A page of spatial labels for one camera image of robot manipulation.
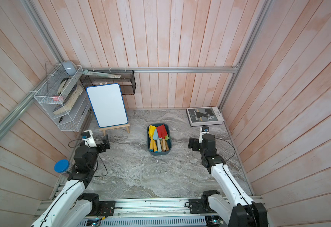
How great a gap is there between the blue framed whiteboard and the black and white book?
525mm

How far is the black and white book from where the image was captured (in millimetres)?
1100

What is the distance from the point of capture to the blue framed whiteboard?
88cm
